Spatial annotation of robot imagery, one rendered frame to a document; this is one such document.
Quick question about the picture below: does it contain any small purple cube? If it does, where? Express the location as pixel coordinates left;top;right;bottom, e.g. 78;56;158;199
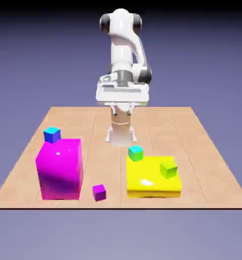
92;183;107;202

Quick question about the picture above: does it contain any small teal cube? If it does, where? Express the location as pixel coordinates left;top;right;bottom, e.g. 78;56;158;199
128;145;144;163

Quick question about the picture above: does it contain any small lime green cube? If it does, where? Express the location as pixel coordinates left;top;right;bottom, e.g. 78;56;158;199
160;161;178;180

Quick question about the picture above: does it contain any large yellow box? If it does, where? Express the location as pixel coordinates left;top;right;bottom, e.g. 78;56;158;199
126;155;183;199

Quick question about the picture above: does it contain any small blue cube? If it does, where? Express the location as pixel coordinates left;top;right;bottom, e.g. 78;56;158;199
43;126;62;144

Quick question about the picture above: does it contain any large magenta box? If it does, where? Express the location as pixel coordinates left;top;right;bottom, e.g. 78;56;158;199
35;138;84;201

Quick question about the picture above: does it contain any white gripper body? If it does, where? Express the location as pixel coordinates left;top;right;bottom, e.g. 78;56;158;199
95;80;150;107

